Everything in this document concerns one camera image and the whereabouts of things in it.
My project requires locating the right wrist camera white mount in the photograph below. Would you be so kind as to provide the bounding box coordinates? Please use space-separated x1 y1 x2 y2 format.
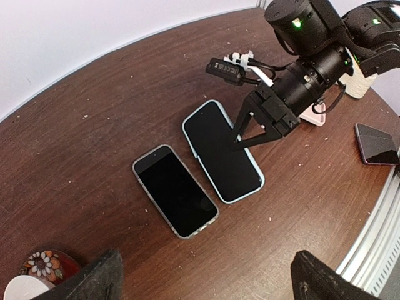
205 51 279 87

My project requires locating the pink edged smartphone bottom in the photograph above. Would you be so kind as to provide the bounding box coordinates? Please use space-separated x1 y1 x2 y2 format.
356 137 399 166

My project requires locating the cream ribbed mug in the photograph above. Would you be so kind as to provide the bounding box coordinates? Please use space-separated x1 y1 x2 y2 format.
339 57 378 99

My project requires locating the red floral saucer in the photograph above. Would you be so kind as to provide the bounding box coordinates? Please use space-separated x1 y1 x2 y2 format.
19 249 81 285

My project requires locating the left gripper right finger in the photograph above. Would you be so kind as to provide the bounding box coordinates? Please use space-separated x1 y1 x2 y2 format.
291 250 376 300

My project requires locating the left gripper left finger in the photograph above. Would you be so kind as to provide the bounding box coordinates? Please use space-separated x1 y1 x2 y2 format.
35 249 124 300

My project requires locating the front aluminium rail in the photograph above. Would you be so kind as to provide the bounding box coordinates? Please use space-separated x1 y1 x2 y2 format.
336 167 399 297

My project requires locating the pink phone case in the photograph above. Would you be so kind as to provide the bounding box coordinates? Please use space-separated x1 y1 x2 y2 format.
299 103 326 127

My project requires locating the white bowl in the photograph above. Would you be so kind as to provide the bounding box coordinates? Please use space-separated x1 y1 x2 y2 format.
3 275 55 300

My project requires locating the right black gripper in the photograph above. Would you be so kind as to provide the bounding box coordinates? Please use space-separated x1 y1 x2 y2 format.
231 46 353 151

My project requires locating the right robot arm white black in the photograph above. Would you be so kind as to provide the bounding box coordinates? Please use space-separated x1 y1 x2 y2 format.
229 1 399 151

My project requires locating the clear magsafe phone case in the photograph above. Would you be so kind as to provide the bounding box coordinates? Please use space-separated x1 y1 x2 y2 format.
132 144 219 240

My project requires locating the light blue phone case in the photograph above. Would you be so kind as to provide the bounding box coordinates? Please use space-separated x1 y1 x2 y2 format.
181 99 266 205

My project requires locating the dark smartphone lower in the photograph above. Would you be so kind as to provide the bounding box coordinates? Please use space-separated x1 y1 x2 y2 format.
355 122 396 156

